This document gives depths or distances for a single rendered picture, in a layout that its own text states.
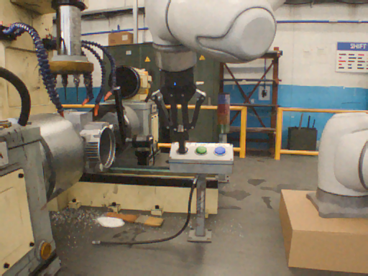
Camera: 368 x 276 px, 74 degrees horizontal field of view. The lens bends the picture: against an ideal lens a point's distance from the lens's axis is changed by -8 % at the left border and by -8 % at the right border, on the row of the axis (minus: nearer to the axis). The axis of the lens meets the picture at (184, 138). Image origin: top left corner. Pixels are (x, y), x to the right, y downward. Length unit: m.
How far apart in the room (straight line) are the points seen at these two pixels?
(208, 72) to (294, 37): 2.52
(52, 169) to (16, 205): 0.17
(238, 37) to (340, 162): 0.50
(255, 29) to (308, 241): 0.52
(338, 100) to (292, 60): 1.23
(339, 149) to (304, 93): 5.12
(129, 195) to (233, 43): 0.75
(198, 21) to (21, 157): 0.42
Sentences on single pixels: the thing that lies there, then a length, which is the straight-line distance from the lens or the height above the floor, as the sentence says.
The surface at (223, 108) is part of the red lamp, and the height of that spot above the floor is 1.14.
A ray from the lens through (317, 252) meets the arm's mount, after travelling 0.73.
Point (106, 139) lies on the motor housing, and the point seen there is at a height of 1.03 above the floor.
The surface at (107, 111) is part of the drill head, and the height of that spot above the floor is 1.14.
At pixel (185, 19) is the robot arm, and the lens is 0.41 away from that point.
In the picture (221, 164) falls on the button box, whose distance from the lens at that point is 0.70.
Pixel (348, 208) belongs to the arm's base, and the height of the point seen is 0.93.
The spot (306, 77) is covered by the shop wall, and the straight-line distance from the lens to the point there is 5.88.
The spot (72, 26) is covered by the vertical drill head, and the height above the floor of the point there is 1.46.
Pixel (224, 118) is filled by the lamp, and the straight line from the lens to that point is 1.21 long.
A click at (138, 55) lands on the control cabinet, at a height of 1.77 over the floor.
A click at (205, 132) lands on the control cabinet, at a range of 3.99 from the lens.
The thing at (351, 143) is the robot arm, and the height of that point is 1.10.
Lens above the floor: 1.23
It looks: 10 degrees down
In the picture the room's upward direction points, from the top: straight up
